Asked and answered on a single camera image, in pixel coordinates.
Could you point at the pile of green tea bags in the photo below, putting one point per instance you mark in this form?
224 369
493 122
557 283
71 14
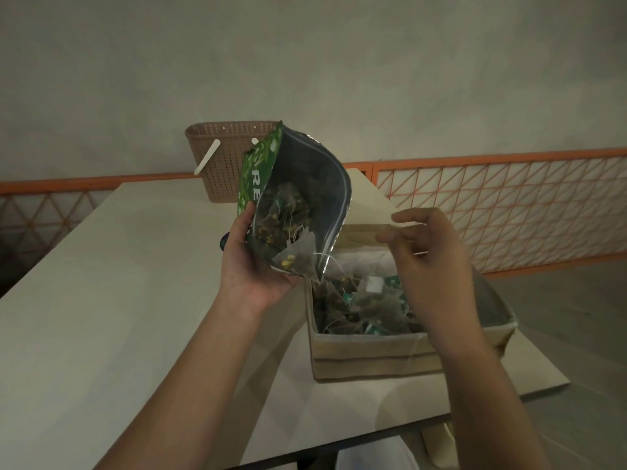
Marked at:
279 220
362 308

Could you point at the round blue sticker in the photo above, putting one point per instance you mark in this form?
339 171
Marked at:
223 241

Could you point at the orange metal mesh fence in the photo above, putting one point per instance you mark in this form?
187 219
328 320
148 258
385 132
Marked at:
490 159

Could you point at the brown perforated plastic basket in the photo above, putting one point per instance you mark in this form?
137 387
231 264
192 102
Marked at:
220 176

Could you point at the green tea pouch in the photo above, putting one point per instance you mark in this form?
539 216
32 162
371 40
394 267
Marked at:
328 181

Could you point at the person's right forearm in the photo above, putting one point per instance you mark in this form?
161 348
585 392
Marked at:
490 411

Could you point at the beige fabric storage box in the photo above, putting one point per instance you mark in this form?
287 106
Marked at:
372 357

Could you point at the person's left hand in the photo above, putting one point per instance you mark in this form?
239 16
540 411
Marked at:
245 278

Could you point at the person's left forearm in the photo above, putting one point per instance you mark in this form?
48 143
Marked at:
176 396

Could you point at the person's right hand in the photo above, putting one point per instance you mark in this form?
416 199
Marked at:
441 278

